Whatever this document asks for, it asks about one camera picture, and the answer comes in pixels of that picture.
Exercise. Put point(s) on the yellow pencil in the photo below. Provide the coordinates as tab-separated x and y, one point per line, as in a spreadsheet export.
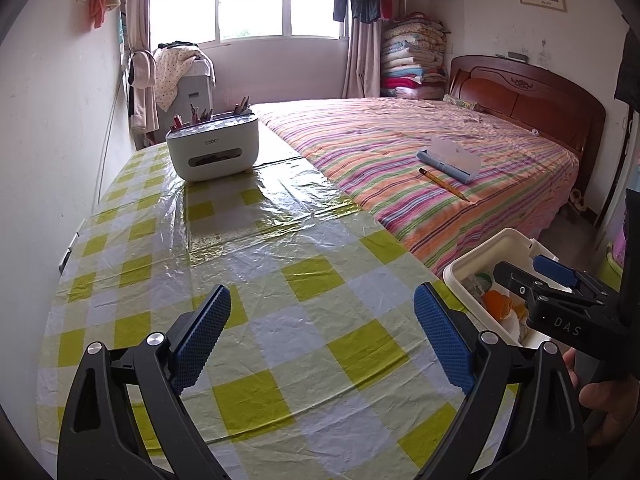
442	184

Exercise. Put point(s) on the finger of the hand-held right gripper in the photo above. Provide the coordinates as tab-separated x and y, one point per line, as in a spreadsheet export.
515	280
552	270

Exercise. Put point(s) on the white desk organizer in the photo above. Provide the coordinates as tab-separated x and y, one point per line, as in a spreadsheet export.
215	145

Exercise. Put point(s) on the green plastic container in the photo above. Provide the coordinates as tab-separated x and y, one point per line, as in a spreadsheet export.
610	270

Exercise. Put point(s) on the floral pillow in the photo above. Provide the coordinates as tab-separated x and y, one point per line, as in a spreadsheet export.
460	101

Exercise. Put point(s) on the dotted white cloth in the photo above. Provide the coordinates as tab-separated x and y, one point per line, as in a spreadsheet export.
172	75

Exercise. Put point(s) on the bed with striped cover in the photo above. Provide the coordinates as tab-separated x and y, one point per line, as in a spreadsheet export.
375	160

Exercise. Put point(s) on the bunch of pens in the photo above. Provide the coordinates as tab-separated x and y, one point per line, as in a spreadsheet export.
200	115

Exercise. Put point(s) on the orange plastic wrapper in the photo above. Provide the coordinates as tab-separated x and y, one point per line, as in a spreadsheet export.
497	305

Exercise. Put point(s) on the dark cloth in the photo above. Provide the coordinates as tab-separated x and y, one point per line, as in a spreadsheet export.
629	70

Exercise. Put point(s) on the grey item on headboard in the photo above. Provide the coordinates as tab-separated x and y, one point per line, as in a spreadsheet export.
516	55

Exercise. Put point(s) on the cream plastic bin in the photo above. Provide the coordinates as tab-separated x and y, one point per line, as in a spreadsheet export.
465	270

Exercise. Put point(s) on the white green label packet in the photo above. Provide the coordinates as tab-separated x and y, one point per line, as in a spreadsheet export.
482	281

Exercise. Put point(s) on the yellow checked tablecloth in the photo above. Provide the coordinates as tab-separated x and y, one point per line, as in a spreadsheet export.
300	260

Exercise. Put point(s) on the person's right hand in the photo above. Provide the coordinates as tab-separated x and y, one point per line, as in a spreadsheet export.
605	405

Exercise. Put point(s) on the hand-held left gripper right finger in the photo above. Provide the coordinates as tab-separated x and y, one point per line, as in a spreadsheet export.
445	345

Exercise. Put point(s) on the beige curtain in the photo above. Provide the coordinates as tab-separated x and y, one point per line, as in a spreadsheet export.
362	60
139	5

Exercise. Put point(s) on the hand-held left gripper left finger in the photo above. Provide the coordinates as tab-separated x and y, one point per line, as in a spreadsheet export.
200	340

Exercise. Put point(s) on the white appliance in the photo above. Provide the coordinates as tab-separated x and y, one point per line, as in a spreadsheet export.
192	95

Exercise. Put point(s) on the pair of white slippers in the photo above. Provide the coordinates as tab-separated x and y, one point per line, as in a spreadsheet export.
578	200

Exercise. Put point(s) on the stack of folded quilts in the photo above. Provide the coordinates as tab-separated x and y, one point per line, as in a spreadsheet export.
412	55

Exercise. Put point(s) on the beige garment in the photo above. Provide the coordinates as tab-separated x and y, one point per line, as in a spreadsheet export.
142	90

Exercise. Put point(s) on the window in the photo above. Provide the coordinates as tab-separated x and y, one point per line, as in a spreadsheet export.
250	10

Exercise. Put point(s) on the blue pencil case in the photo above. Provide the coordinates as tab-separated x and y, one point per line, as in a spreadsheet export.
450	165

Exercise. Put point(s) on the wooden headboard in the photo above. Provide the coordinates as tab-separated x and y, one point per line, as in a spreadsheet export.
525	95

